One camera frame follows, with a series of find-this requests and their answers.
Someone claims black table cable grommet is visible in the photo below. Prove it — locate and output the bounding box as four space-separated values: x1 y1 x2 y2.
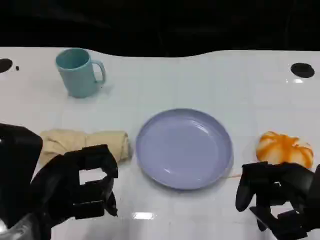
290 62 316 79
0 58 14 74

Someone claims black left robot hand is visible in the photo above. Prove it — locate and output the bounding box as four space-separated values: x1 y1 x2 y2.
29 144 119 229

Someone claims pale green mug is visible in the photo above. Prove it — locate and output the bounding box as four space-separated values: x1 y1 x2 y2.
55 48 107 99

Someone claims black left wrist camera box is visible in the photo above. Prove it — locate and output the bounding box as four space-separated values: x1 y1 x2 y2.
0 123 44 230

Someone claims lilac plate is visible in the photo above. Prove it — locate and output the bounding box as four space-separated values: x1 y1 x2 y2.
135 108 235 192

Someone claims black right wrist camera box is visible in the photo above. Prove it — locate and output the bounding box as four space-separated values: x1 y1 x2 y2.
309 163 320 240

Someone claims orange and white bread roll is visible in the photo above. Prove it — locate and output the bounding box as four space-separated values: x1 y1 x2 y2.
256 130 314 168

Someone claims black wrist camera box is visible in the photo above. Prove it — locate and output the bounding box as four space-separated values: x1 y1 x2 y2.
309 163 320 240
0 123 44 230

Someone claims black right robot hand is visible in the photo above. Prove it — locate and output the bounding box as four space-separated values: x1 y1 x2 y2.
235 161 316 240

